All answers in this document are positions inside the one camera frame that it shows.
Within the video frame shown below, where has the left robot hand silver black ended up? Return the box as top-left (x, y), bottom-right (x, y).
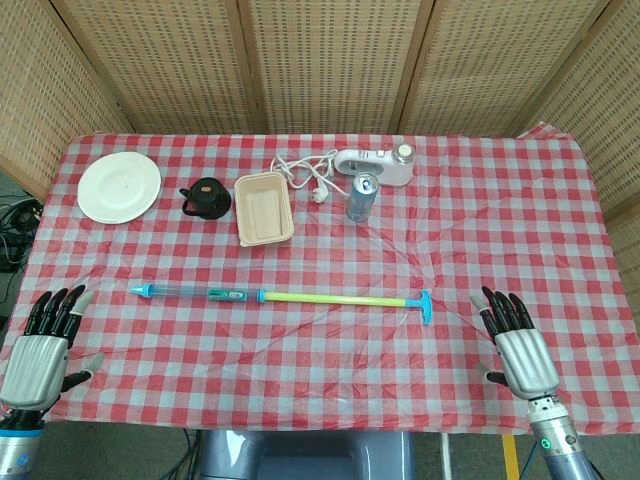
top-left (0, 284), bottom-right (106, 414)

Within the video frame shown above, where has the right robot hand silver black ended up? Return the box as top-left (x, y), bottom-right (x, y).
top-left (468, 285), bottom-right (562, 401)

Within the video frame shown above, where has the clear blue plastic turkey baster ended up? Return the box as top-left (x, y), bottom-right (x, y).
top-left (130, 282), bottom-right (268, 305)

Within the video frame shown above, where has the blue green water pump toy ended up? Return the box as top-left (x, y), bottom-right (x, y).
top-left (263, 289), bottom-right (435, 328)

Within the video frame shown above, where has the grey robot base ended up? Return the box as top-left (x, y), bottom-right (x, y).
top-left (198, 428), bottom-right (417, 480)

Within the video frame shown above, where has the white round plate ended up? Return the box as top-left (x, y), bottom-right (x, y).
top-left (77, 152), bottom-right (163, 225)

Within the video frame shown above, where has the red white checkered tablecloth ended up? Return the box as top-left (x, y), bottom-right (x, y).
top-left (0, 122), bottom-right (640, 435)

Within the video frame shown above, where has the silver blue drink can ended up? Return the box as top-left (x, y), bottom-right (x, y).
top-left (346, 172), bottom-right (378, 223)

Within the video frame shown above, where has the black cup lid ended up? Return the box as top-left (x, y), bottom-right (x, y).
top-left (179, 176), bottom-right (233, 222)

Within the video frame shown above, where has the white plastic bottle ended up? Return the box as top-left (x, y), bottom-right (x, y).
top-left (333, 143), bottom-right (416, 189)

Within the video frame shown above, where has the beige rectangular food container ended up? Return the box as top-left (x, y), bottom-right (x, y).
top-left (233, 172), bottom-right (296, 248)

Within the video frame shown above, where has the bamboo folding screen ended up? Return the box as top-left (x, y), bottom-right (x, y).
top-left (0, 0), bottom-right (640, 321)

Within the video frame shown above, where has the black floor cables bundle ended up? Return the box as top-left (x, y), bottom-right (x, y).
top-left (0, 187), bottom-right (45, 275)

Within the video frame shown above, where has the white power cable with plug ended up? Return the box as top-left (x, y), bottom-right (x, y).
top-left (270, 148), bottom-right (352, 206)

